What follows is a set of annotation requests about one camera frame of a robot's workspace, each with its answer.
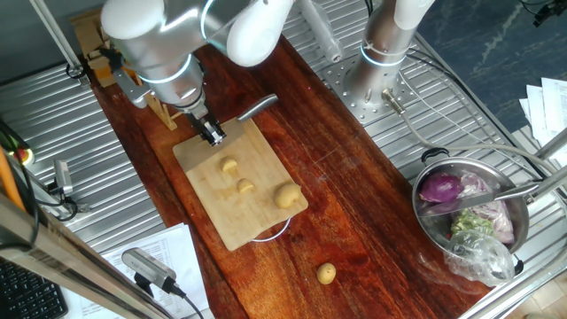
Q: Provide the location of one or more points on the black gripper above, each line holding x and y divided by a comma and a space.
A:
201, 117

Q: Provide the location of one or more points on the steel cleaver knife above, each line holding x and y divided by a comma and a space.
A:
257, 107

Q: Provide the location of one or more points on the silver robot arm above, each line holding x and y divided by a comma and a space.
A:
155, 44

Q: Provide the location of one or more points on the cut potato piece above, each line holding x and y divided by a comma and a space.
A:
245, 186
228, 165

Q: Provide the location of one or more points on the wooden knife rack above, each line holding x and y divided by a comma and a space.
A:
163, 116

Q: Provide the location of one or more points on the bamboo cutting board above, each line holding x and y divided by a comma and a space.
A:
230, 221

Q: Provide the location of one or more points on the large peeled potato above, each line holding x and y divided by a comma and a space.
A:
287, 196

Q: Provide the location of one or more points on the printed paper sheet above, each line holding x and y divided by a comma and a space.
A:
173, 248

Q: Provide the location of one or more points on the cardboard box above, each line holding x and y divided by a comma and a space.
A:
99, 74

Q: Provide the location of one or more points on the small whole potato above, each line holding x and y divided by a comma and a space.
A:
326, 273

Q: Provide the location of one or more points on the red emergency stop button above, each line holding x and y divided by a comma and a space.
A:
24, 156

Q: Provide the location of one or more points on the orange pole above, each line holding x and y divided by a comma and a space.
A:
8, 177

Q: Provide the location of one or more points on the purple onion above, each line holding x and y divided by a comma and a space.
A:
439, 188

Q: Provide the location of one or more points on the steel cooking pot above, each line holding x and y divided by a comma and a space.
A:
436, 227

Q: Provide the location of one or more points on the black keyboard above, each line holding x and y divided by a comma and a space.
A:
26, 297

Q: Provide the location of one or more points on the green leafy vegetable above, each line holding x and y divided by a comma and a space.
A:
469, 223

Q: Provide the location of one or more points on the clear plastic bag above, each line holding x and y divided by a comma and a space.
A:
480, 259

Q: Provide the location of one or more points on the bag of purple vegetables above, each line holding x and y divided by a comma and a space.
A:
498, 218

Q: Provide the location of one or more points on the slim steel kitchen knife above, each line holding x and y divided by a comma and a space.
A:
509, 193

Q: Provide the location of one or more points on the stack of printed papers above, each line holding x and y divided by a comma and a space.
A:
553, 106

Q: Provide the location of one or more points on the silver camera on stand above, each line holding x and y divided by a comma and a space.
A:
146, 266

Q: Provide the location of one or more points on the small grey camera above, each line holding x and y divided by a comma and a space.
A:
63, 175

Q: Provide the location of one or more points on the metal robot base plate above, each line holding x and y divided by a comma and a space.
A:
367, 111

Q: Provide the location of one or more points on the aluminium frame bar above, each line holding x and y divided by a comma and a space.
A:
66, 261
549, 182
53, 35
514, 292
551, 144

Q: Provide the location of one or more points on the black overhead camera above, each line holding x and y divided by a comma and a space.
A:
547, 10

